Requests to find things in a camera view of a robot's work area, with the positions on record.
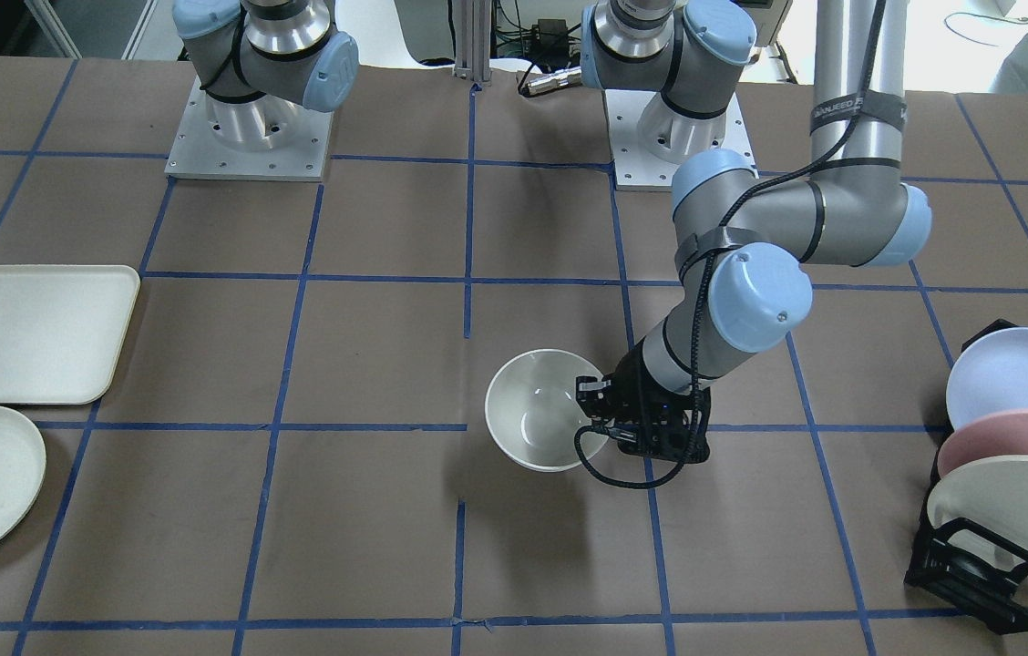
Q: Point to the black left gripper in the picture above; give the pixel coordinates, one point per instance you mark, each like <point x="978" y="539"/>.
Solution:
<point x="628" y="383"/>

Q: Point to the white ceramic bowl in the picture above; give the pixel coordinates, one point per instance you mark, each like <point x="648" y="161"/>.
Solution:
<point x="532" y="411"/>

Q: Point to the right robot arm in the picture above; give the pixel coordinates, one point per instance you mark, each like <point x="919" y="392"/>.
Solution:
<point x="94" y="153"/>

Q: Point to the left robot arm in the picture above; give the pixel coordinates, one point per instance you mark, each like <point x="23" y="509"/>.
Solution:
<point x="742" y="240"/>

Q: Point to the white rectangular tray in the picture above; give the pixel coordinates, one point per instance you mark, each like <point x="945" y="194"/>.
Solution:
<point x="62" y="329"/>

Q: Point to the black plate rack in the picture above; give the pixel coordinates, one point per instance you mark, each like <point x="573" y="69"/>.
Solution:
<point x="968" y="582"/>

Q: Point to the blue plate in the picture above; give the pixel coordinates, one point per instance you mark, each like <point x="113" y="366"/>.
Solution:
<point x="990" y="376"/>

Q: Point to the pink plate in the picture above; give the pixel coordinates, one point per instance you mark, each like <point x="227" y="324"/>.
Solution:
<point x="1001" y="434"/>

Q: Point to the cream plate in rack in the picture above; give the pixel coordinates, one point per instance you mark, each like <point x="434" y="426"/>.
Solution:
<point x="1024" y="515"/>

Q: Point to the aluminium frame post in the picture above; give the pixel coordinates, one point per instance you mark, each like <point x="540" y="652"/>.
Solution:
<point x="472" y="29"/>

